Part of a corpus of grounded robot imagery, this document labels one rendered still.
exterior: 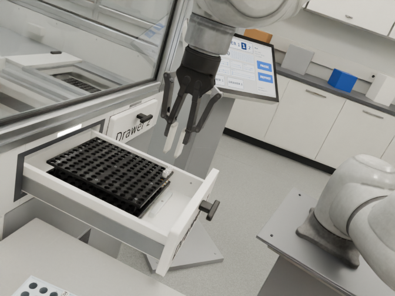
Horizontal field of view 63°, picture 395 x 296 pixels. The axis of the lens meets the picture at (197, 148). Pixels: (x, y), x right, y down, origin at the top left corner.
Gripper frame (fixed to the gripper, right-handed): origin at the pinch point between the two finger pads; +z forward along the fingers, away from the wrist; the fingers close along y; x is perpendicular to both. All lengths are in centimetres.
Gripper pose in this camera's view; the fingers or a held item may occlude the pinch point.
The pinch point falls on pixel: (176, 140)
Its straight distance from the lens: 71.3
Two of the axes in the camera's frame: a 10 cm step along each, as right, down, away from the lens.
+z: -3.0, 8.6, 4.0
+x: -3.0, 3.1, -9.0
